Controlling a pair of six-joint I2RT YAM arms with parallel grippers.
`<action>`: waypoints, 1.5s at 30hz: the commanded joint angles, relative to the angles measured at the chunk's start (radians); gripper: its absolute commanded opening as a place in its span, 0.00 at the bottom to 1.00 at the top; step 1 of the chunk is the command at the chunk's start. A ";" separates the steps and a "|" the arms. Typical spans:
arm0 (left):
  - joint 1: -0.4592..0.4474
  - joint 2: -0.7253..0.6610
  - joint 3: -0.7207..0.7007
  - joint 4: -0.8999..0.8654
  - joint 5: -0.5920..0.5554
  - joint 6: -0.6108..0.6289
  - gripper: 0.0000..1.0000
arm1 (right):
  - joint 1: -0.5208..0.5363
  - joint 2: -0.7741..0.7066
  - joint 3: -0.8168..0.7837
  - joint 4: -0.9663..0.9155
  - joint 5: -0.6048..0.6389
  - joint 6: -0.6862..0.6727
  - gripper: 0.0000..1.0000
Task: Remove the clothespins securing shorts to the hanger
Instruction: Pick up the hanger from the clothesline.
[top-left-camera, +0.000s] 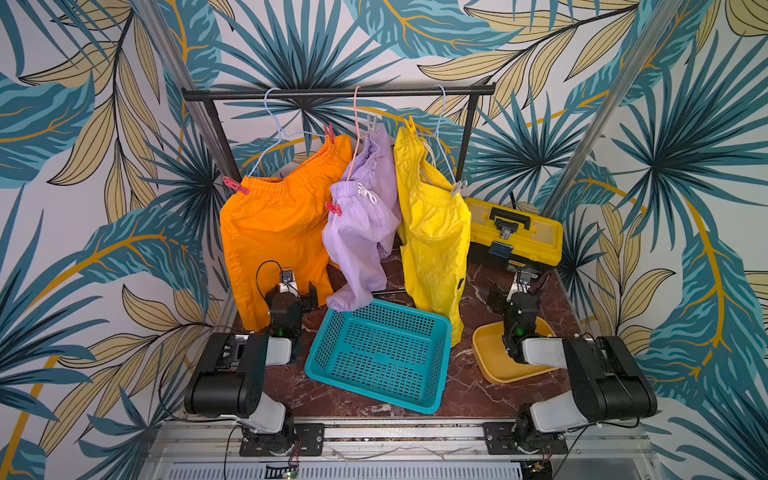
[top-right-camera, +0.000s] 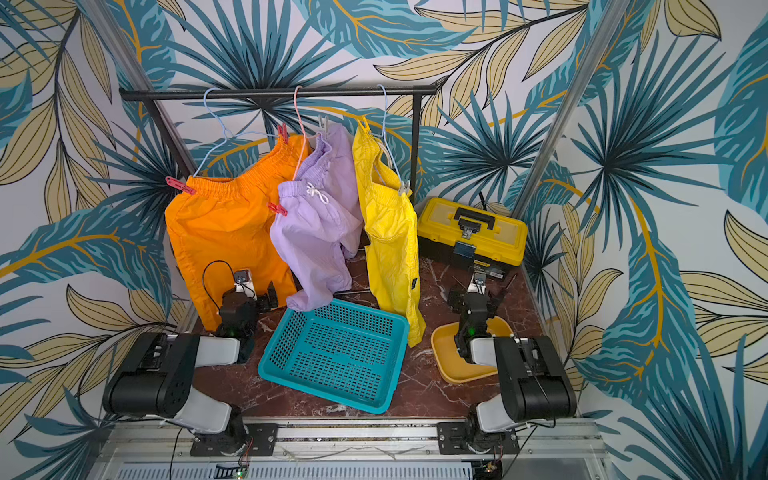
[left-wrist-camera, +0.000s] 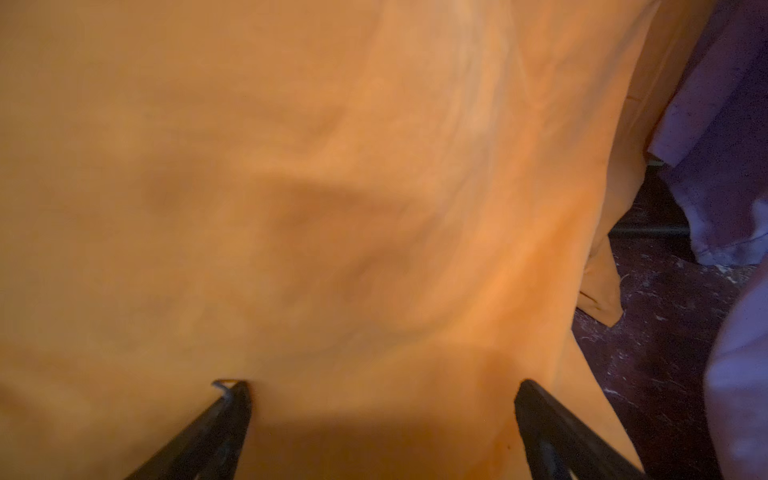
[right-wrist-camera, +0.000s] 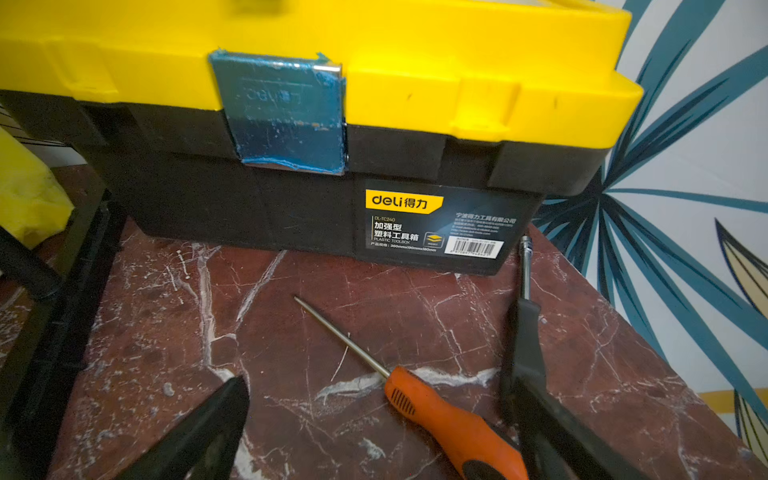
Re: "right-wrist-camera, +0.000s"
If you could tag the black handled screwdriver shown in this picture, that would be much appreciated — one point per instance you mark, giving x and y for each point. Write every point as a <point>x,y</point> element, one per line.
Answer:
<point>523,356</point>

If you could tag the orange handled screwdriver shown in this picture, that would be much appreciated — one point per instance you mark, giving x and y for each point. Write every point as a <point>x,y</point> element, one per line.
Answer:
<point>473,447</point>

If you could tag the yellow black plastic toolbox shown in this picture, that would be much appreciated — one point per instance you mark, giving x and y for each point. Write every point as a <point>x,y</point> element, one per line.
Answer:
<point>415,133</point>

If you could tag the yellow shorts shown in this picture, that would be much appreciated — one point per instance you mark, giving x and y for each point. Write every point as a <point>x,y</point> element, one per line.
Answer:
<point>34,206</point>

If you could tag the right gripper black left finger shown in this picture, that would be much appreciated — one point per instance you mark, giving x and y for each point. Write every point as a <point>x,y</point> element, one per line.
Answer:
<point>203,445</point>

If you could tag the black clothes rack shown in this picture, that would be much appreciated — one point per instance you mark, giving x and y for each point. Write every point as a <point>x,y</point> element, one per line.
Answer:
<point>39,373</point>

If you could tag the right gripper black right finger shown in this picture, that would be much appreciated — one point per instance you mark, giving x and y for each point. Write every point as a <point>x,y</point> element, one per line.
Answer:
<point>556,445</point>

